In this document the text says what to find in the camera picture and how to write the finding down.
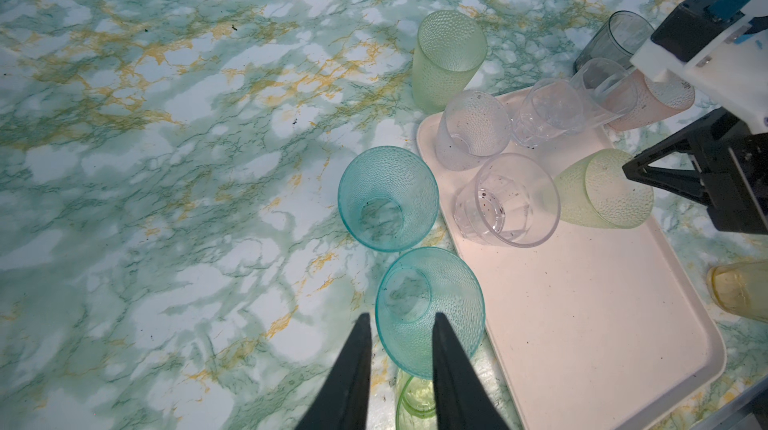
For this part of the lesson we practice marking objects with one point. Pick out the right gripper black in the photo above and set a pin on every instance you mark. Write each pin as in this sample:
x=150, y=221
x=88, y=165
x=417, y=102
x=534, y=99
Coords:
x=732, y=182

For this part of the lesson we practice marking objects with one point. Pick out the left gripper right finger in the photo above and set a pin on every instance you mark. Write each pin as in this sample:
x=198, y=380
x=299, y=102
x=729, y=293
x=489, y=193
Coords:
x=461, y=401

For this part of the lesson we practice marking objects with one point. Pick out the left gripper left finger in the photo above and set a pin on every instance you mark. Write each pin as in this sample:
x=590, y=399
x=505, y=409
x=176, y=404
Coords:
x=342, y=402

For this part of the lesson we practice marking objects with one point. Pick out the pale green textured cup front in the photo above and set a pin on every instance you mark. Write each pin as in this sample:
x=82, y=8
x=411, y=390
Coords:
x=595, y=192

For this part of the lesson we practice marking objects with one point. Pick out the clear faceted glass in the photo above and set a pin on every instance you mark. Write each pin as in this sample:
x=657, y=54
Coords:
x=606, y=91

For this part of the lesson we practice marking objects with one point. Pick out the clear ribbed glass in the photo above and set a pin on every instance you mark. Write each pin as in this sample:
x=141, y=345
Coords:
x=550, y=108

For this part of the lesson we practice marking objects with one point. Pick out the clear smooth glass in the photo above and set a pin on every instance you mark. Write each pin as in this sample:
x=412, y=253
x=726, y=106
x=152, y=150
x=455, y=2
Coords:
x=512, y=201

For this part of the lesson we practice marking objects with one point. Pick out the light green textured cup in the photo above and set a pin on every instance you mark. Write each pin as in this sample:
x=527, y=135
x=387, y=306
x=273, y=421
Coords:
x=450, y=49

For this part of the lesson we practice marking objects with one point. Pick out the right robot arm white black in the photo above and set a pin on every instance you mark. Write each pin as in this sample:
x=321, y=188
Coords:
x=719, y=160

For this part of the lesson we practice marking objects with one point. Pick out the pink rectangular plastic tray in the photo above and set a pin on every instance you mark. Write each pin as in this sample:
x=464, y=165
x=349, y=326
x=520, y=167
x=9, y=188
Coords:
x=594, y=328

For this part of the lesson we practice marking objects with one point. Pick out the green smooth glass rear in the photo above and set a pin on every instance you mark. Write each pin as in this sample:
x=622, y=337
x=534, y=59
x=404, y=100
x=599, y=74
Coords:
x=415, y=403

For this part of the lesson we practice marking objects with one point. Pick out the pink textured cup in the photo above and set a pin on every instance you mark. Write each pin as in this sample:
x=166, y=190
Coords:
x=656, y=101

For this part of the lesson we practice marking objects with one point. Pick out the amber yellow glass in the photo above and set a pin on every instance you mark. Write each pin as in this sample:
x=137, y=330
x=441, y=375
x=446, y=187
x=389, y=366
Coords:
x=740, y=288

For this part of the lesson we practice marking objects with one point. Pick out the teal textured cup front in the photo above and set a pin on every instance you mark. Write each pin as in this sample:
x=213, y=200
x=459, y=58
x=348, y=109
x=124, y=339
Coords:
x=417, y=286

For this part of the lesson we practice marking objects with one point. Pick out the teal textured cup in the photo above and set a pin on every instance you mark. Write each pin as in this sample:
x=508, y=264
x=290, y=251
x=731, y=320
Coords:
x=417, y=286
x=388, y=198

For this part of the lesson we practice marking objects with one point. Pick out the dark grey tumbler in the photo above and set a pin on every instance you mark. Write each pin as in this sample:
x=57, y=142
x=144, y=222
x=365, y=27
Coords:
x=617, y=40

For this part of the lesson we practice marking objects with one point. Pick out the teal textured cup rear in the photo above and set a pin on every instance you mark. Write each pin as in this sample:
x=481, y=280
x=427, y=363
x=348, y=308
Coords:
x=388, y=198

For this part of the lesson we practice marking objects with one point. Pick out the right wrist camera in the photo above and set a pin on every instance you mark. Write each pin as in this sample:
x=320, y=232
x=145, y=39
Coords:
x=711, y=45

